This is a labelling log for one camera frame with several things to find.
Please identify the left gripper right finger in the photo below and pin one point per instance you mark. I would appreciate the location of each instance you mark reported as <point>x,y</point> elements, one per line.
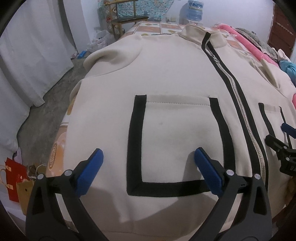
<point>253,217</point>

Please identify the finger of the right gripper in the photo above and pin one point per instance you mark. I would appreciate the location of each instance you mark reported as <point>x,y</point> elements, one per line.
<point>289,130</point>
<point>278,146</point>

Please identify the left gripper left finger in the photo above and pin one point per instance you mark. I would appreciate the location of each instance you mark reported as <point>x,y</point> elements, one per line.
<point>44,220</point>

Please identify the beige zip jacket black trim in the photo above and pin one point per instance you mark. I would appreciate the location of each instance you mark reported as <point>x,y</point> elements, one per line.
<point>148,102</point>

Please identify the brown paper bag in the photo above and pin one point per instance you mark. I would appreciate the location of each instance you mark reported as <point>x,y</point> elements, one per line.
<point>24,190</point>

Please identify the red paper bag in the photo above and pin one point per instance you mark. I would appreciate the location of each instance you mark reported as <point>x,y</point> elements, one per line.
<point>15,173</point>

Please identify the teal blue garment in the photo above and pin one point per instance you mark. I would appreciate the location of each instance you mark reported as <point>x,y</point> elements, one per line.
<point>289,68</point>

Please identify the brown wooden door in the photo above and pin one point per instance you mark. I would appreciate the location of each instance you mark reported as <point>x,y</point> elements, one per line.
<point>282,35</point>

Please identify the pink floral blanket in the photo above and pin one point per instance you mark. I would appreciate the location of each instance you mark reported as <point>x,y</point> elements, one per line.
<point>249,44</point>

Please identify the blue water dispenser bottle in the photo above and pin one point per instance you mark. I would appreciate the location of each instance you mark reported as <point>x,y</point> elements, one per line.
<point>195,11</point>

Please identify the small blue floor object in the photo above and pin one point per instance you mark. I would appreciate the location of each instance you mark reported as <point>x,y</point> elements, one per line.
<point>82,54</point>

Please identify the white curtain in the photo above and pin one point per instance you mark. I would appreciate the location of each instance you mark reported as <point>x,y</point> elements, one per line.
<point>35,54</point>

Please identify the white plastic bag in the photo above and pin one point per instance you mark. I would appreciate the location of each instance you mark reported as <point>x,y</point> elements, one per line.
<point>101,40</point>

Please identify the wooden chair black seat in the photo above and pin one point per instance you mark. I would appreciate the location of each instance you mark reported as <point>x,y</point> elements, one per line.
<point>115,21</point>

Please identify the teal patterned hanging cloth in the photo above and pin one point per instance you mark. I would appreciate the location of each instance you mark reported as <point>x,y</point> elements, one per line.
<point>155,10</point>

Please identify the white wall socket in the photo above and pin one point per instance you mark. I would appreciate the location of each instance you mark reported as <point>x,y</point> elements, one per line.
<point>171,19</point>

